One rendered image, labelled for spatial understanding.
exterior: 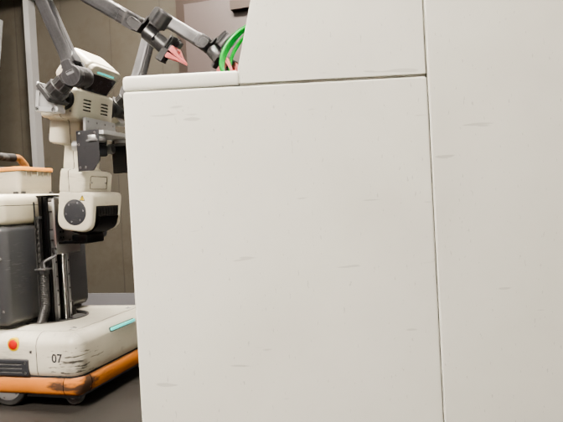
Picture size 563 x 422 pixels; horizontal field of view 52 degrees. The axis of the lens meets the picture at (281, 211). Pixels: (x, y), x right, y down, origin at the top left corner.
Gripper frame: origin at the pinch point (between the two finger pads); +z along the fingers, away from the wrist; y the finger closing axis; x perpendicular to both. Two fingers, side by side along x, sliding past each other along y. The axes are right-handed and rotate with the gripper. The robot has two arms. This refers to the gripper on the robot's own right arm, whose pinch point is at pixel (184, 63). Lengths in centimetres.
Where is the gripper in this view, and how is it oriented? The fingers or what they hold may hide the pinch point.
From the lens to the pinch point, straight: 216.0
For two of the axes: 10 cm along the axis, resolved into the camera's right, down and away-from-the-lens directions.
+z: 7.5, 6.4, -1.9
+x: 2.8, -0.4, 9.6
